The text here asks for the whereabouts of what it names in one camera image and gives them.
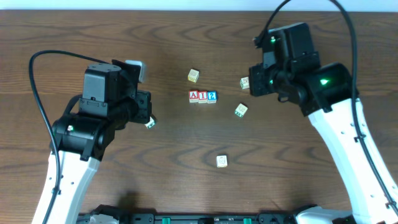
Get red letter A block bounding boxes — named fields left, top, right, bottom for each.
left=188, top=90, right=199, bottom=103

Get blue number 2 block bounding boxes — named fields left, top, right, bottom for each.
left=207, top=91, right=218, bottom=104

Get red letter I block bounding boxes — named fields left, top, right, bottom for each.
left=198, top=91, right=208, bottom=103

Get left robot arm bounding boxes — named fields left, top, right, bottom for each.
left=33, top=60, right=152, bottom=223

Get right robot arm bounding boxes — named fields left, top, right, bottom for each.
left=249, top=23, right=397, bottom=223

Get green picture block upper right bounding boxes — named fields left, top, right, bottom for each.
left=239, top=77, right=250, bottom=90

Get green block left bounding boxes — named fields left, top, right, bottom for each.
left=145, top=116, right=156, bottom=129

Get green block centre right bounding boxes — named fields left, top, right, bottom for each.
left=234, top=103, right=248, bottom=118

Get yellow-edged wooden block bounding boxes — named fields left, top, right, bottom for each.
left=187, top=69, right=200, bottom=83

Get plain wooden block front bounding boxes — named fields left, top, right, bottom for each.
left=216, top=155, right=228, bottom=168

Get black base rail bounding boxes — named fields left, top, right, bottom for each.
left=76, top=205, right=355, bottom=224

